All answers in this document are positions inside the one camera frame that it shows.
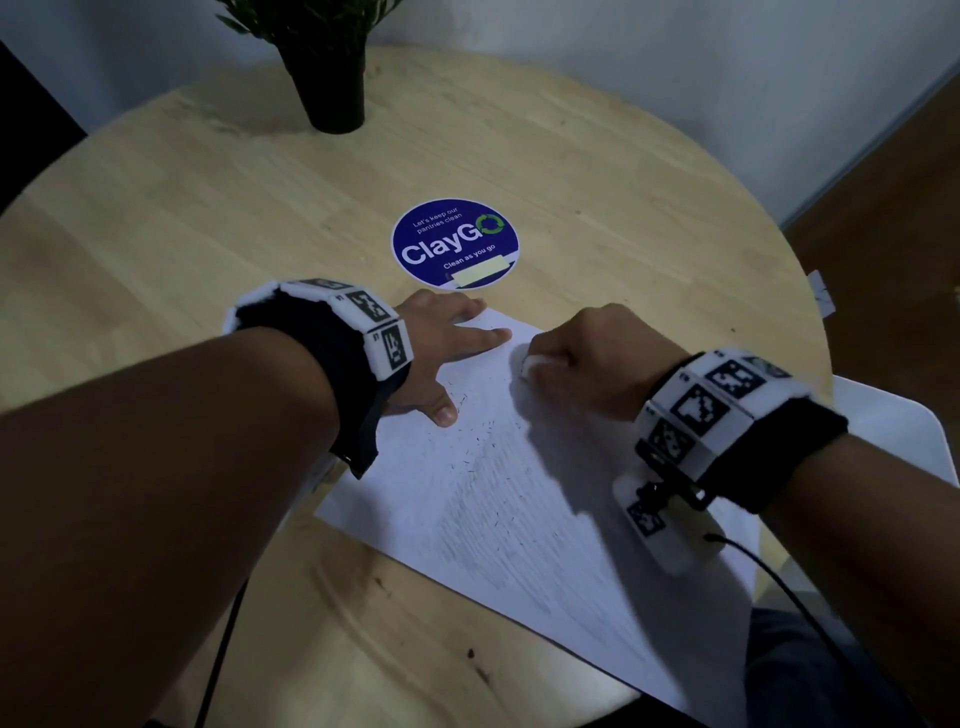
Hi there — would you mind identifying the person's left hand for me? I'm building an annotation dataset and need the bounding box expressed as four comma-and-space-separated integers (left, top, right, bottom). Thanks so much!
384, 288, 515, 429

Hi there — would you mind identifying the person's right hand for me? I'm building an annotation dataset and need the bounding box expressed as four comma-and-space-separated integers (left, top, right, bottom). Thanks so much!
519, 303, 691, 423

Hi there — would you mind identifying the white paper sheet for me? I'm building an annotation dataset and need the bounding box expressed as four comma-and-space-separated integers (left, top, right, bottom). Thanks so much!
313, 307, 760, 720

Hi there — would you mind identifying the person's left forearm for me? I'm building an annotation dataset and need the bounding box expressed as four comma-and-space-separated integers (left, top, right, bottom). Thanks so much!
0, 326, 343, 728

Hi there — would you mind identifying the person's right forearm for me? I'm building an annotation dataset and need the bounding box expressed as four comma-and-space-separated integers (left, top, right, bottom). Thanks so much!
756, 431, 960, 728

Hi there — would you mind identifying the round blue sticker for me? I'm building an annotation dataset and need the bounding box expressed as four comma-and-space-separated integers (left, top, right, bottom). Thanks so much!
390, 198, 521, 291

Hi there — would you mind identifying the marker wristband on left wrist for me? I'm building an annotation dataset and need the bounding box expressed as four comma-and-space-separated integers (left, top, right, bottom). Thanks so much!
222, 278, 416, 481

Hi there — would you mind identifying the marker wristband on wrist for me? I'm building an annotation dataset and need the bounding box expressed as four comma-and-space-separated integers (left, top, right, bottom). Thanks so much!
611, 346, 851, 579
222, 278, 416, 481

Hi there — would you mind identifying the marker wristband on right wrist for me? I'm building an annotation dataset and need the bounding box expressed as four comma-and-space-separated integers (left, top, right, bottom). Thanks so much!
611, 346, 851, 579

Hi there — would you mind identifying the black plant pot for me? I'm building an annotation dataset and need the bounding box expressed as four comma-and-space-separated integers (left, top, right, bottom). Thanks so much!
276, 33, 368, 136

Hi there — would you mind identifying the small white tag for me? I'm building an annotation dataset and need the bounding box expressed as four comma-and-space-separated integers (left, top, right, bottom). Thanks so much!
805, 269, 837, 321

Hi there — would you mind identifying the white chair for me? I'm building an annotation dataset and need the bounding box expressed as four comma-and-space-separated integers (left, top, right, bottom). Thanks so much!
753, 375, 960, 624

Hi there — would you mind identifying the person's dark trouser leg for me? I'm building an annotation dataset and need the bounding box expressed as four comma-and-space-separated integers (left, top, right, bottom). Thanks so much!
741, 606, 927, 728

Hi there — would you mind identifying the thin black cable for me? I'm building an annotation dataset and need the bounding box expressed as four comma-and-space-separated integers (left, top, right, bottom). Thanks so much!
193, 579, 251, 728
703, 531, 905, 728

